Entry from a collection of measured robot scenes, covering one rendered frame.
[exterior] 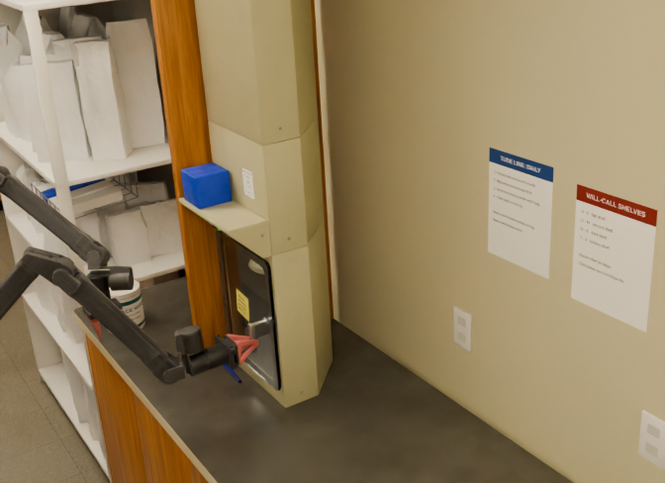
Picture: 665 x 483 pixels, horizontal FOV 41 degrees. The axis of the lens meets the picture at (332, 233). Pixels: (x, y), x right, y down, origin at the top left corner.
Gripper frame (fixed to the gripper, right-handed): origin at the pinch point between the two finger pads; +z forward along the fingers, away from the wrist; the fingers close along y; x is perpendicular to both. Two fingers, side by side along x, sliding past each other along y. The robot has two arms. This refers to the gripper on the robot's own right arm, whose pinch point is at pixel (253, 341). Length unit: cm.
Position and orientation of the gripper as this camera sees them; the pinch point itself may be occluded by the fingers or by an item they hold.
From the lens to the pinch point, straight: 244.4
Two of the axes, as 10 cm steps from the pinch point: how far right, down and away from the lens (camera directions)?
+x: 0.9, 9.2, 3.9
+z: 8.4, -2.8, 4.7
